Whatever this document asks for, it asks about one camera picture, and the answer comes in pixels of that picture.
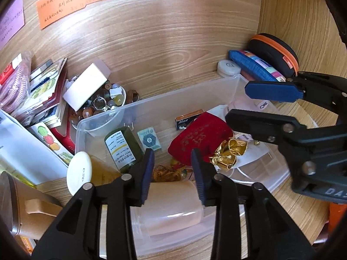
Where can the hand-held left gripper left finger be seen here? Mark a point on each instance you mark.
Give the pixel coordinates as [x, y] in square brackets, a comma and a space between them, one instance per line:
[147, 173]

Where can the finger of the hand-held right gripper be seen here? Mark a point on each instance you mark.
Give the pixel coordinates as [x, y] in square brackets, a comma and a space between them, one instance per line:
[260, 124]
[271, 91]

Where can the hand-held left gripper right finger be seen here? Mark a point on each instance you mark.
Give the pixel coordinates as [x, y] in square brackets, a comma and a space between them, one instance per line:
[198, 173]

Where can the green spray bottle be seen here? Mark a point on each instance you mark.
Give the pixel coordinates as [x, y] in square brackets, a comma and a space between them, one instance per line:
[122, 146]

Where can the frosted clear bottle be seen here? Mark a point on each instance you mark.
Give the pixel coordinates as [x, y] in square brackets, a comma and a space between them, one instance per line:
[170, 203]

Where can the clear plastic bin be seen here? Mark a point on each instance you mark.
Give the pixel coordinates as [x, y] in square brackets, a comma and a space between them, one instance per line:
[168, 108]

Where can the orange tassel charm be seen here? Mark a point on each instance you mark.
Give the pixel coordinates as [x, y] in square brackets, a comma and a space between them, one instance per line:
[162, 173]

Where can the pink flat case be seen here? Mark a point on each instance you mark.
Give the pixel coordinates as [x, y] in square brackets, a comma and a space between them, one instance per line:
[246, 75]

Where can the blue striped pencil case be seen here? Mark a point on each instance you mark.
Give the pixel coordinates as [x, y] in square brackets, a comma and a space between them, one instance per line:
[252, 65]

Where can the green patterned small card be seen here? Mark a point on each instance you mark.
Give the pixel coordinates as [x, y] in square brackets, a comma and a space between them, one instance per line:
[148, 139]

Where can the red velvet pouch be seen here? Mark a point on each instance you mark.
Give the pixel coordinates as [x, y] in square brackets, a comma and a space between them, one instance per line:
[200, 135]

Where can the gold fabric pouch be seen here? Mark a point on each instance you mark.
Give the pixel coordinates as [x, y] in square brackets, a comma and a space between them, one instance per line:
[230, 151]

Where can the black orange zip case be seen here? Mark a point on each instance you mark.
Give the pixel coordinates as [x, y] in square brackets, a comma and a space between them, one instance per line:
[271, 51]

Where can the brown paper card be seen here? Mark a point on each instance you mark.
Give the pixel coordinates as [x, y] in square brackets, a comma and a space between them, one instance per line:
[105, 172]

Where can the white round container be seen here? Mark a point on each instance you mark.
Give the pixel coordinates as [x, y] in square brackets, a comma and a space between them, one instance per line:
[227, 69]

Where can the small staple box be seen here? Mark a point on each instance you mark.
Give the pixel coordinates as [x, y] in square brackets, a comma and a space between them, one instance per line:
[188, 119]

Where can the white round compact case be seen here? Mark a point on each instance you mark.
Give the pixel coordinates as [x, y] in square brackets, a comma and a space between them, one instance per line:
[79, 173]

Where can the brown leather key fob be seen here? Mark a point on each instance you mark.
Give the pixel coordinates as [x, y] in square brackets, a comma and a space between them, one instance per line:
[132, 95]

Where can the glass bowl of beads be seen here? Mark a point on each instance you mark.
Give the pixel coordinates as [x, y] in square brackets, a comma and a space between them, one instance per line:
[113, 100]

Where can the fruit sticker card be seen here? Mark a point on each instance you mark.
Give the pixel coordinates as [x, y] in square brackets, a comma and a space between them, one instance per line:
[48, 138]

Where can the small white box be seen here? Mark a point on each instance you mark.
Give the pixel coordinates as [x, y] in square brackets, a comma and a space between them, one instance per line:
[84, 86]

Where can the brown lidded mug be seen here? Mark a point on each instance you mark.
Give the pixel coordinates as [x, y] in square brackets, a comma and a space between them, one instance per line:
[29, 195]

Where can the white papers and folder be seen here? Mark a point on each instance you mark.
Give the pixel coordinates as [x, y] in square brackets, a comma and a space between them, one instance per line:
[21, 146]

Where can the stack of cards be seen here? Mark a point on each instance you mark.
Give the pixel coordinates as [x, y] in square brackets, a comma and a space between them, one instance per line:
[46, 86]

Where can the orange box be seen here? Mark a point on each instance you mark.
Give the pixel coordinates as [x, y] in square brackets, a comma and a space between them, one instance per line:
[27, 245]

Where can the red white box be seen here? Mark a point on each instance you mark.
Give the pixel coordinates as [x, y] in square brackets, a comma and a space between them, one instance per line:
[6, 73]

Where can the orange sticky note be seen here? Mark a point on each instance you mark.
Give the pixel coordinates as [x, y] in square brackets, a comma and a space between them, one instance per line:
[95, 2]

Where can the pink sticky note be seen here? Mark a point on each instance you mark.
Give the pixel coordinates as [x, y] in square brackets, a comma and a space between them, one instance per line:
[10, 19]

